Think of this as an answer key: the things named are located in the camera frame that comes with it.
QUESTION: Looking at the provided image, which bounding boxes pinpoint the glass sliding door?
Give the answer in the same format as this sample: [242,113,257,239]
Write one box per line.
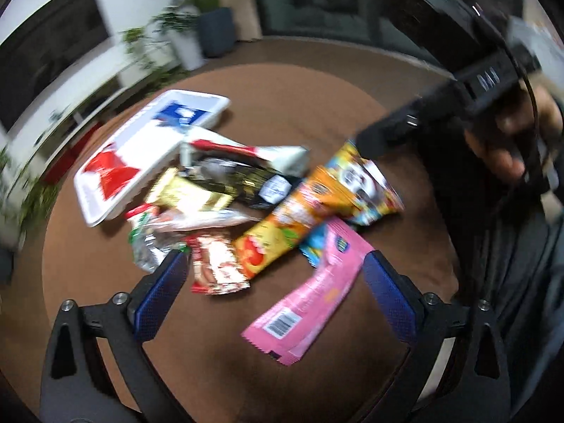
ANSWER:
[250,0,399,50]

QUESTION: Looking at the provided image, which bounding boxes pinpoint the pink snack packet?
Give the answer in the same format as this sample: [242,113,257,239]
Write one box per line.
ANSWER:
[241,217,376,366]

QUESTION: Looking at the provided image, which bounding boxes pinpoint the small leafy plant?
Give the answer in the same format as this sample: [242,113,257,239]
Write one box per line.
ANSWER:
[122,11,186,86]

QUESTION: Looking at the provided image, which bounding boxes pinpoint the red white green snack packet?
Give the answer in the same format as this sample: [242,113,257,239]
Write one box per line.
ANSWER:
[124,204,255,236]

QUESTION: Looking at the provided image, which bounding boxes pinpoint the black television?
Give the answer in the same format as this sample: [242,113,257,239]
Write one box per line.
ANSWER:
[0,0,112,132]

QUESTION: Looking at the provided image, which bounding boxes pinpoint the red storage box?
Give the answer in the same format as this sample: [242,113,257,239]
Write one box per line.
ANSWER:
[70,122,105,160]
[43,149,82,184]

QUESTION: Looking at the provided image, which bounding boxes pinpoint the white silver snack packet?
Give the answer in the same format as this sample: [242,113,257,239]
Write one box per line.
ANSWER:
[180,127,310,178]

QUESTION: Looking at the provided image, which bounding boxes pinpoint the trailing pothos plant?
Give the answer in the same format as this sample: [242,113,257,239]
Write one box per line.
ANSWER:
[0,147,60,247]

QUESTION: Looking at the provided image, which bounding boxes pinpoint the black snack packet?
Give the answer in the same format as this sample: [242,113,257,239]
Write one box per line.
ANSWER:
[191,158,302,210]

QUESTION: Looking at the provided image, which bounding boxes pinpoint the white plastic tray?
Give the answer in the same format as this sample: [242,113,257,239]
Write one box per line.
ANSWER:
[74,89,232,228]

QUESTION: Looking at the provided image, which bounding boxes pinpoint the light blue snack packet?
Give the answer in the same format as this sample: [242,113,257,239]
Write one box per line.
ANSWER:
[300,228,329,269]

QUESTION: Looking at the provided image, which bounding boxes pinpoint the white plant pot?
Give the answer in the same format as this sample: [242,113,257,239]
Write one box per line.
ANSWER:
[168,26,206,72]

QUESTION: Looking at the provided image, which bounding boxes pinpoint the person's right hand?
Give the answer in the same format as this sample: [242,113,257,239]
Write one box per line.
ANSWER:
[465,84,564,186]

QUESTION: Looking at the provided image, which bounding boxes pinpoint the dark blue plant pot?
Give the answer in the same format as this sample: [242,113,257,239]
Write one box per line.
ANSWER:
[195,7,237,59]

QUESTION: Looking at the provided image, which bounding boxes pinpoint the red foil snack packet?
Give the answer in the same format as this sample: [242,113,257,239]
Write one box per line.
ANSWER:
[86,143,142,201]

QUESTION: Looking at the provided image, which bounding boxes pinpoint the gold snack packet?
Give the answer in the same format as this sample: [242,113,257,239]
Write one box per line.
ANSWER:
[145,168,233,213]

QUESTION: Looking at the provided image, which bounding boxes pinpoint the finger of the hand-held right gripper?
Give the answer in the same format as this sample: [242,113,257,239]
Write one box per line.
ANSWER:
[355,83,468,158]

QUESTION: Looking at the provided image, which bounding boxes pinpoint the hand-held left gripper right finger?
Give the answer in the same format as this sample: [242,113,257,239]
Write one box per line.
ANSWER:
[362,249,513,423]

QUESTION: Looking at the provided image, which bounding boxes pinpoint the long orange snack packet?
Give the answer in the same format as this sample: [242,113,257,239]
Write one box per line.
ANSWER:
[233,164,351,280]

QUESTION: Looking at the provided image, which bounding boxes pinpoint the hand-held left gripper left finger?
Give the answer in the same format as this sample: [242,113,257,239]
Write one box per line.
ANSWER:
[41,249,191,423]

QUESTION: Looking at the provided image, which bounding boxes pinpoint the white orange patterned snack packet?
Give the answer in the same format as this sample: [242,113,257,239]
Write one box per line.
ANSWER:
[184,233,251,295]

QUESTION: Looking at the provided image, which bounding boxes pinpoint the white television cabinet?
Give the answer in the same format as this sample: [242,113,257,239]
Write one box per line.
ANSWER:
[0,48,188,241]

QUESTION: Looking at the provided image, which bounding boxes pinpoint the person's dark clothing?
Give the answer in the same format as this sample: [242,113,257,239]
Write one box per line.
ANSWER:
[421,139,564,423]

